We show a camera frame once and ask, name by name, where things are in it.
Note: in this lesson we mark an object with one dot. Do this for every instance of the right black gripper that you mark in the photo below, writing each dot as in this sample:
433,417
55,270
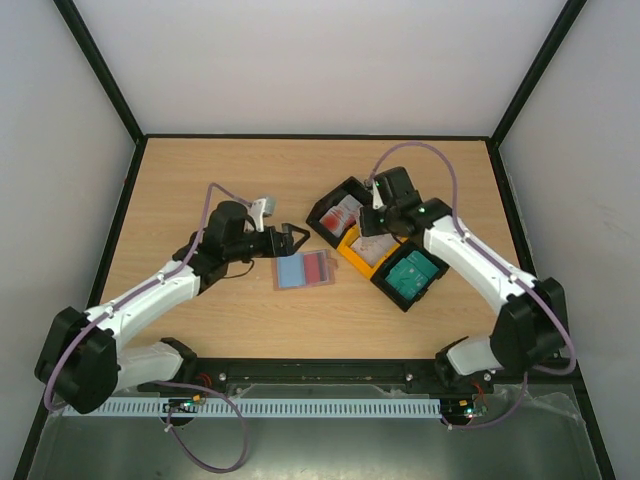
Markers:
367,222

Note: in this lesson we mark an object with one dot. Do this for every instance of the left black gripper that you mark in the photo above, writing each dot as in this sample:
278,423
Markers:
273,249

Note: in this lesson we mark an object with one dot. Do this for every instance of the red white credit card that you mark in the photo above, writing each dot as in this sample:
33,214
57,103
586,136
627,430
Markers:
316,268

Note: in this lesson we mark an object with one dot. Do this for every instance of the brown leather card holder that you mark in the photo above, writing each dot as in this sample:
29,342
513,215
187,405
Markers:
288,272

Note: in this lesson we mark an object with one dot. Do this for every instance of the yellow bin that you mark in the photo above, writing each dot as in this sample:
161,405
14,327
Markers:
344,249

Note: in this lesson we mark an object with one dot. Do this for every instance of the black bin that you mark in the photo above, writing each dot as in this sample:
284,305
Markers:
379,278
351,186

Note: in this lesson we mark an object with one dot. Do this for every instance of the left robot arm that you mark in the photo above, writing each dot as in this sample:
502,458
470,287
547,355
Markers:
86,357

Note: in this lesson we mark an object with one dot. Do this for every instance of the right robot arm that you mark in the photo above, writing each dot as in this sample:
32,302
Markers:
531,322

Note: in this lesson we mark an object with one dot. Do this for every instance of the white patterned card stack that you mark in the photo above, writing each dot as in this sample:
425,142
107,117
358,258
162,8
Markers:
372,249

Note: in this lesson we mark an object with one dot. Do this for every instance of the red white card stack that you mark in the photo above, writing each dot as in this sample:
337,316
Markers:
342,216

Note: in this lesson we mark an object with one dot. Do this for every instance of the teal card stack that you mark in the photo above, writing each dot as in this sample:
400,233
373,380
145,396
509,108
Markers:
411,274

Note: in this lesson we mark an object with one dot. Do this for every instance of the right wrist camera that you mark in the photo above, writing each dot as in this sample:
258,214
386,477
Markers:
377,201

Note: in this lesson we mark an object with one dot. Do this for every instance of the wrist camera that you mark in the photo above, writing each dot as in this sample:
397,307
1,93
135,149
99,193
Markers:
259,210
377,201

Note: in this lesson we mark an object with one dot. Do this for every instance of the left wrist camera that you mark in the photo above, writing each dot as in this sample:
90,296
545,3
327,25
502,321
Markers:
259,210

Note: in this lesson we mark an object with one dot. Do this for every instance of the black frame rail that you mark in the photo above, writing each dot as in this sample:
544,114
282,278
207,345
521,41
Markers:
320,372

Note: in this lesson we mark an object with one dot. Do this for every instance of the light blue cable duct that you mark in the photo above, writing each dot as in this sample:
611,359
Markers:
273,408

